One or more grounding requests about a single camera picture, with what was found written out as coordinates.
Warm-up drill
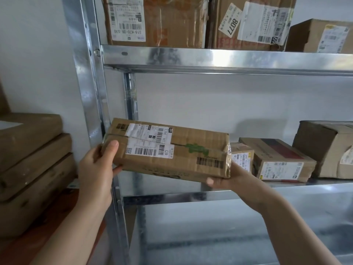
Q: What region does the person's left forearm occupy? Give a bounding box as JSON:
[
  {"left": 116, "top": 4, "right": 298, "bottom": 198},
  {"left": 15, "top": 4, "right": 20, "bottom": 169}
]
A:
[{"left": 30, "top": 201, "right": 111, "bottom": 265}]

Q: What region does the box labelled 5288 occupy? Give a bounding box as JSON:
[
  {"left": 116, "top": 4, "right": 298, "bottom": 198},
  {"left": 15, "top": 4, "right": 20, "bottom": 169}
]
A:
[{"left": 102, "top": 0, "right": 210, "bottom": 49}]

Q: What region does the slim box with yellow-striped label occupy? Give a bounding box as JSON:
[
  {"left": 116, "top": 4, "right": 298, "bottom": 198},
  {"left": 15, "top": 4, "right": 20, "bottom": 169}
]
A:
[{"left": 285, "top": 18, "right": 353, "bottom": 54}]

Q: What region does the Royalstar red-black box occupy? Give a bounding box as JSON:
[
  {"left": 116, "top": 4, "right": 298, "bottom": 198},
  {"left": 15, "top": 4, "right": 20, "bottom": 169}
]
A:
[{"left": 239, "top": 137, "right": 317, "bottom": 183}]

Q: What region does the small box with white label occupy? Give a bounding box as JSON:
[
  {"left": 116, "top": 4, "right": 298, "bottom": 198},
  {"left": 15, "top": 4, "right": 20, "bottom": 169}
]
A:
[{"left": 229, "top": 142, "right": 255, "bottom": 175}]

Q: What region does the red printed box 8077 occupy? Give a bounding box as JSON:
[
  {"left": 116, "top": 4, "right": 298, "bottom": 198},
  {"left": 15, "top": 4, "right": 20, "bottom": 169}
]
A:
[{"left": 205, "top": 0, "right": 298, "bottom": 52}]

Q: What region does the person's left hand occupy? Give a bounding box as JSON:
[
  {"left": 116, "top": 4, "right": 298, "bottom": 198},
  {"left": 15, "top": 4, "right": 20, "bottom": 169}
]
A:
[{"left": 78, "top": 140, "right": 123, "bottom": 216}]

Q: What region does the person's right forearm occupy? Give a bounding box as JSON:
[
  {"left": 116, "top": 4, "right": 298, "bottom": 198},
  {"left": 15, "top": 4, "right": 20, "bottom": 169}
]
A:
[{"left": 259, "top": 189, "right": 342, "bottom": 265}]

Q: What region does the green cat logo box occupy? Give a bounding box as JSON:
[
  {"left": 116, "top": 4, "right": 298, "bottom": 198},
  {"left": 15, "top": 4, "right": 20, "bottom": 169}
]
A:
[{"left": 100, "top": 117, "right": 232, "bottom": 182}]

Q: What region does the stack of cartons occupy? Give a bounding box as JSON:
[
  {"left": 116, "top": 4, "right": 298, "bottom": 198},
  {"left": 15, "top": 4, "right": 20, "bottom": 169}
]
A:
[{"left": 0, "top": 79, "right": 78, "bottom": 240}]

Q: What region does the metal shelving rack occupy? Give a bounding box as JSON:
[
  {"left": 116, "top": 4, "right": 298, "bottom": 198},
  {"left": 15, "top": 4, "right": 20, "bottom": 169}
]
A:
[{"left": 60, "top": 0, "right": 353, "bottom": 265}]

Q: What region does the person's right hand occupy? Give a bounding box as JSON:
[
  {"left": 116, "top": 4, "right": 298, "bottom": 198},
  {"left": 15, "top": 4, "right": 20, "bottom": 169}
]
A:
[{"left": 205, "top": 161, "right": 277, "bottom": 213}]

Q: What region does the large cardboard box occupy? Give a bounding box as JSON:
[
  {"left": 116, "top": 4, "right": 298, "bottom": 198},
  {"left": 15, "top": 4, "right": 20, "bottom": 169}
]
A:
[{"left": 292, "top": 120, "right": 353, "bottom": 180}]

